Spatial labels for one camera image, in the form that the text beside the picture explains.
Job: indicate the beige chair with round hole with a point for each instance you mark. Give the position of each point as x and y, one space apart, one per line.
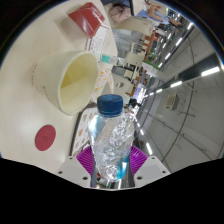
121 83

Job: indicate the clear bottle with blue cap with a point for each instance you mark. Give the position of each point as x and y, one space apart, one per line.
110 140

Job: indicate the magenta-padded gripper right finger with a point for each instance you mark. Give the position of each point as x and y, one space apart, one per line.
151 170

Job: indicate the red carton box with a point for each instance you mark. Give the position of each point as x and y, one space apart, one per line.
85 18

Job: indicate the pink bag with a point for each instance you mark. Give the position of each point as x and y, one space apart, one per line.
120 14

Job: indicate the white printed table sticker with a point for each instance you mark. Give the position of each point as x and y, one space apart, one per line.
98 43

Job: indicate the cream paper cup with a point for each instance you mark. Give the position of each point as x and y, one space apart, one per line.
46 80

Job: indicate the group of ceiling lights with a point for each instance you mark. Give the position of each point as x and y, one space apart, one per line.
210 71

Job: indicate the ceiling air conditioner unit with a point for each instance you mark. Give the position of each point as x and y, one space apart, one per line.
172 101

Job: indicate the person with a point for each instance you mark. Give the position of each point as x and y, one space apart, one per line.
146 14

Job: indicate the group of beige chairs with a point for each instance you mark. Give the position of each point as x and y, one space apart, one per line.
133 56

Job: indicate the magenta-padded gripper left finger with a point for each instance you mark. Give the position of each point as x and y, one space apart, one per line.
71 170

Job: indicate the small teal bottle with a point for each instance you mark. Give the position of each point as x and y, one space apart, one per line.
106 59

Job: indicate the flat round red coaster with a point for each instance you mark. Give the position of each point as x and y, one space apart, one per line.
45 137

